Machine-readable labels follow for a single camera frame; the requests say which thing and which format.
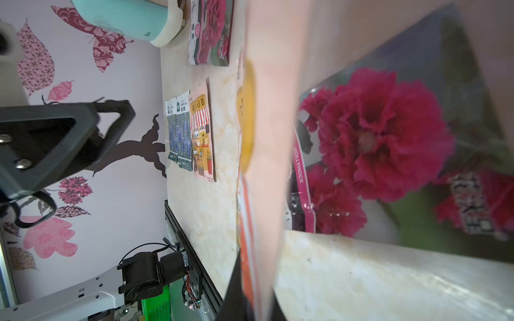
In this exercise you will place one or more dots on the mint green toaster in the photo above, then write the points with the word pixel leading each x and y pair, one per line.
pixel 142 20

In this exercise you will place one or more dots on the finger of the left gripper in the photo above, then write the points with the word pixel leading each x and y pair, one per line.
pixel 48 143

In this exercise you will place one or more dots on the lavender packet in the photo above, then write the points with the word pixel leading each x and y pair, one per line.
pixel 183 133
pixel 170 108

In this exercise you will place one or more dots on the pink flower packet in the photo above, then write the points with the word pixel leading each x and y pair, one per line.
pixel 404 134
pixel 209 40

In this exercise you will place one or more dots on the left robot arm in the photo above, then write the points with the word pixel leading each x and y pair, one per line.
pixel 141 277

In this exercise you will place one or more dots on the sunflower shop packet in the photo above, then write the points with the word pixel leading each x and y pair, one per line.
pixel 271 63
pixel 201 133

